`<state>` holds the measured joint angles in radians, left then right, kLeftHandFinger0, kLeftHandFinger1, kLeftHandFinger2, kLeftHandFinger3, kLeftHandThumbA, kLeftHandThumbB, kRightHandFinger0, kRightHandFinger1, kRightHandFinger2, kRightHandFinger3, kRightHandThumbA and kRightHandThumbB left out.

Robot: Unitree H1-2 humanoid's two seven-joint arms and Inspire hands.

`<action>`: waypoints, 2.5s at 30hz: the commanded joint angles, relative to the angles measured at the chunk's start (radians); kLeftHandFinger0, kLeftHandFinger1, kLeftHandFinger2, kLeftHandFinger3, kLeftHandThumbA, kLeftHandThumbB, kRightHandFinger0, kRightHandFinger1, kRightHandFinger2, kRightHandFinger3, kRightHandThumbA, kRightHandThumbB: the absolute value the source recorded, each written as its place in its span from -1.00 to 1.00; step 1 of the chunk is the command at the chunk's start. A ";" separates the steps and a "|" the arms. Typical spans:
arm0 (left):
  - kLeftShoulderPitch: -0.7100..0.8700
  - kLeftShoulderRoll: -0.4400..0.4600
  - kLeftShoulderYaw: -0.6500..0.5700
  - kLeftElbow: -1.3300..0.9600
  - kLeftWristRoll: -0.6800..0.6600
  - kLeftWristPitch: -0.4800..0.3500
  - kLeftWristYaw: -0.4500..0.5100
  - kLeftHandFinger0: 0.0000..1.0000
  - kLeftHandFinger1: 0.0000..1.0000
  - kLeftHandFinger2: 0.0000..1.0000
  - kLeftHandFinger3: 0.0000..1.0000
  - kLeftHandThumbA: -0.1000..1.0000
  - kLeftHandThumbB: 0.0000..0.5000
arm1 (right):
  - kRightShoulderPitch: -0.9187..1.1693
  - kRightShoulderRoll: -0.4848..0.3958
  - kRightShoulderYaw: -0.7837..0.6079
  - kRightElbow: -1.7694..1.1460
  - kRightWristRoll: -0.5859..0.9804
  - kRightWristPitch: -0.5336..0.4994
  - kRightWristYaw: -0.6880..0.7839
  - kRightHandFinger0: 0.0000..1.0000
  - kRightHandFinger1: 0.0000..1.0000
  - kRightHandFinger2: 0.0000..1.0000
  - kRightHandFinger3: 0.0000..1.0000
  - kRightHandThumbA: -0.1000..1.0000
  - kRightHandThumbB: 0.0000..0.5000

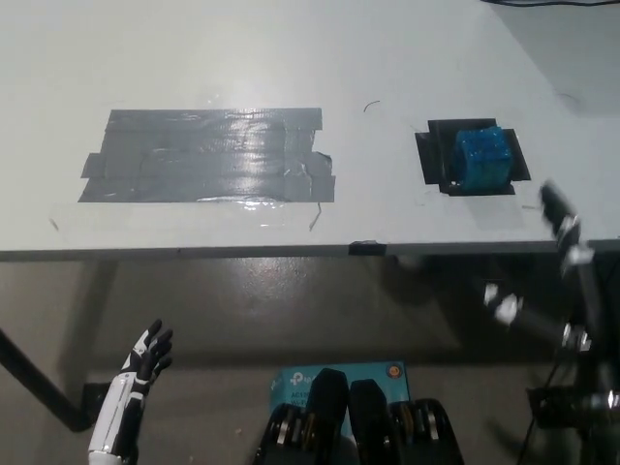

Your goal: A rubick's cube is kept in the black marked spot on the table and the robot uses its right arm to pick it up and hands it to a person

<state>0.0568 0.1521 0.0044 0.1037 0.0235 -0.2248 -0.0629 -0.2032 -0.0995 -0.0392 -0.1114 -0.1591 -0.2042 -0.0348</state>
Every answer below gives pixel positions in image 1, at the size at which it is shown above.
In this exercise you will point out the black tape square marker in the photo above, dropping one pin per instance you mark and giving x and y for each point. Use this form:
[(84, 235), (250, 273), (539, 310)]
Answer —
[(436, 160)]

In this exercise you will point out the black table foot plate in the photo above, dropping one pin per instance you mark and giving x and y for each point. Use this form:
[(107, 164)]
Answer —
[(94, 394), (557, 407)]

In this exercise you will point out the blue rubik's cube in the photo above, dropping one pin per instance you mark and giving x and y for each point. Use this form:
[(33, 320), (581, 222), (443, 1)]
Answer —
[(482, 160)]

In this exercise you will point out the grey duct tape patch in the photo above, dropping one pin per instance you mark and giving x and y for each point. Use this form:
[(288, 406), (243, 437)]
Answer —
[(203, 155)]

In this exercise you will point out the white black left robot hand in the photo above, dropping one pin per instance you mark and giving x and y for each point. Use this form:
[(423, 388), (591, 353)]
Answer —
[(121, 412)]

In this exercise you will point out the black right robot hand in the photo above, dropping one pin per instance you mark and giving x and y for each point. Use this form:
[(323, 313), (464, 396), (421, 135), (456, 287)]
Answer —
[(583, 295)]

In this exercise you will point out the clear tape strip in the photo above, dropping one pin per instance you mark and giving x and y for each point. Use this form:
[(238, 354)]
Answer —
[(145, 215)]

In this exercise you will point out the teal tp-link router box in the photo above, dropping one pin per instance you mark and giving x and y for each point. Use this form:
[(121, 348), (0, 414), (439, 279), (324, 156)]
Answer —
[(295, 380)]

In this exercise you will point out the small black tape piece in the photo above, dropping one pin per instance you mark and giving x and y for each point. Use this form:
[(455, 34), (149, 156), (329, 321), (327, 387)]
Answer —
[(367, 248)]

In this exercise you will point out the black slanted table leg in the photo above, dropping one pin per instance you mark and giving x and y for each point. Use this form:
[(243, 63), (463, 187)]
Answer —
[(39, 382)]

